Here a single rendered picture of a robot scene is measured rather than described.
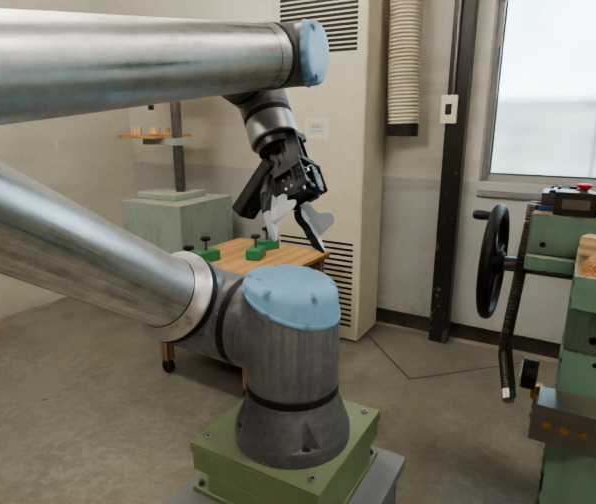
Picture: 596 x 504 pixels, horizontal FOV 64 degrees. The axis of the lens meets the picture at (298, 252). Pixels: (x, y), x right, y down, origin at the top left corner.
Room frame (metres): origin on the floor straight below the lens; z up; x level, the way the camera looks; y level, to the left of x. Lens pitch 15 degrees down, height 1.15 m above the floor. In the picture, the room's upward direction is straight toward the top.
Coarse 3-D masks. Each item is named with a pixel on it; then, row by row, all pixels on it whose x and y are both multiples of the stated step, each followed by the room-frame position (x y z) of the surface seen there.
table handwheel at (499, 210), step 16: (496, 208) 1.12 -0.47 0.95; (496, 224) 1.07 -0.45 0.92; (480, 256) 1.04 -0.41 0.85; (496, 256) 1.13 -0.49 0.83; (480, 272) 1.03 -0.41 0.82; (496, 272) 1.13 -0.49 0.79; (528, 272) 1.10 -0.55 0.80; (544, 272) 1.08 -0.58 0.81; (480, 288) 1.03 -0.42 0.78; (496, 288) 1.21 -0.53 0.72; (480, 304) 1.04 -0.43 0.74; (496, 304) 1.17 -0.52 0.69
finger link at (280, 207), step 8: (272, 200) 0.77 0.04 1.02; (280, 200) 0.77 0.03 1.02; (288, 200) 0.76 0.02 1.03; (272, 208) 0.76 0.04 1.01; (280, 208) 0.75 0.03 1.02; (288, 208) 0.74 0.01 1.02; (264, 216) 0.75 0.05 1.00; (272, 216) 0.74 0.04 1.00; (280, 216) 0.73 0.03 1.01; (272, 224) 0.73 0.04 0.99; (272, 232) 0.72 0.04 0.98; (272, 240) 0.72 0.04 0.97
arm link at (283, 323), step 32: (256, 288) 0.65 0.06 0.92; (288, 288) 0.66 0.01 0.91; (320, 288) 0.67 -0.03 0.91; (224, 320) 0.68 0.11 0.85; (256, 320) 0.64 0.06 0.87; (288, 320) 0.63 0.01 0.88; (320, 320) 0.64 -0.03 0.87; (224, 352) 0.68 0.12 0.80; (256, 352) 0.64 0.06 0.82; (288, 352) 0.62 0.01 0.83; (320, 352) 0.64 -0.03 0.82; (256, 384) 0.65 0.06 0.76; (288, 384) 0.62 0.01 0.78; (320, 384) 0.64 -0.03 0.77
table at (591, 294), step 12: (528, 264) 0.99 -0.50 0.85; (540, 264) 0.97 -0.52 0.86; (552, 264) 0.96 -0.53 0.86; (564, 264) 0.95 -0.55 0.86; (576, 264) 0.83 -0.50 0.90; (576, 276) 0.76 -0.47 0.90; (588, 276) 0.76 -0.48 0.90; (576, 288) 0.76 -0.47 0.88; (588, 288) 0.75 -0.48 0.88; (576, 300) 0.76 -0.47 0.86; (588, 300) 0.75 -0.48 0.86
